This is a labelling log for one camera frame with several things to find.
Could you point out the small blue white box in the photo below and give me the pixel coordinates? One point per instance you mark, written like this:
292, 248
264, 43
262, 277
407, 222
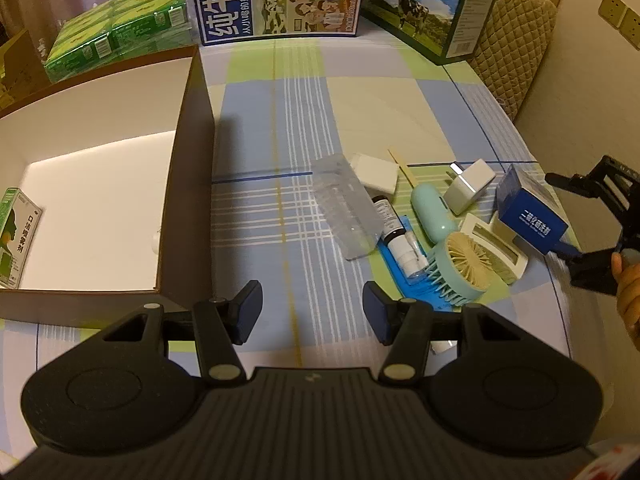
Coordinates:
530, 215

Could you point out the beige quilted chair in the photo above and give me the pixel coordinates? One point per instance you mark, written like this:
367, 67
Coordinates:
520, 45

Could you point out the clear plastic container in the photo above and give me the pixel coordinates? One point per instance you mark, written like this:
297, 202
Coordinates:
345, 210

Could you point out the red patterned cloth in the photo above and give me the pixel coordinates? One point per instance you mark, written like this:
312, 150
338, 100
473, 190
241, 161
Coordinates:
615, 465

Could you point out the beige wall outlet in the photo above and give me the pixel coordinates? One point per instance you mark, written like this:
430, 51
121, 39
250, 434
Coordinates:
611, 7
631, 24

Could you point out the mint green handheld fan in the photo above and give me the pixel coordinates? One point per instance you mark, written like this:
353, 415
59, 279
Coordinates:
470, 265

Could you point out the mint green oval case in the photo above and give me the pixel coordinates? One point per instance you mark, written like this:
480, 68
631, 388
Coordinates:
434, 212

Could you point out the blue hand cream tube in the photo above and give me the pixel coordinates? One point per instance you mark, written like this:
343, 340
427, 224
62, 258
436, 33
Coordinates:
395, 265

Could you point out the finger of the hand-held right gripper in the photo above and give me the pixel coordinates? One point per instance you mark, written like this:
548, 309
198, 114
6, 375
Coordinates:
575, 182
590, 270

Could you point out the cow print milk carton case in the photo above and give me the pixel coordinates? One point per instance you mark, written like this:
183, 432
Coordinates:
425, 5

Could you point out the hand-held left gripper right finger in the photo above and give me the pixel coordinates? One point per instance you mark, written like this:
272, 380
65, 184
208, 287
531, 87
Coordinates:
376, 310

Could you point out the dark bottle with white label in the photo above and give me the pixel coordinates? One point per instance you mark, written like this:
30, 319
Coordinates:
387, 215

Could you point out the plain brown cardboard carton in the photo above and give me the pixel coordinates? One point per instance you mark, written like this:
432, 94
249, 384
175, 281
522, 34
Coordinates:
20, 65

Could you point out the small white spray bottle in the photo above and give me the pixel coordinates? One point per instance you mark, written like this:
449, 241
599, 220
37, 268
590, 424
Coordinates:
411, 257

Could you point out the brown cardboard box white inside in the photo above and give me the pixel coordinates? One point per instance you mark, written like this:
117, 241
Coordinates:
100, 185

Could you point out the wooden stick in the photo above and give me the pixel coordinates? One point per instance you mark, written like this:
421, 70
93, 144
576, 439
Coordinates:
404, 167

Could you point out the white power adapter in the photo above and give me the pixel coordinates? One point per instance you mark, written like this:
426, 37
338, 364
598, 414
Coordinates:
470, 187

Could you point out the person's right hand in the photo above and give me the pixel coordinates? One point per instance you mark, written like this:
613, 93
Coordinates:
629, 300

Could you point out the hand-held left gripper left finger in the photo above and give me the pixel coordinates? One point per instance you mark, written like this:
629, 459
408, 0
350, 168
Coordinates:
247, 310

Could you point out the white square box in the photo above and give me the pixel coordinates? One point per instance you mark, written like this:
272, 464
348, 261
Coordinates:
375, 172

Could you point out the green medicine box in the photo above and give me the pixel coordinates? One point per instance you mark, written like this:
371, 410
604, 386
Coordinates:
17, 240

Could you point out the shrink-wrapped pack of green cartons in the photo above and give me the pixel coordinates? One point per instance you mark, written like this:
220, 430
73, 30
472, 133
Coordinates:
115, 25

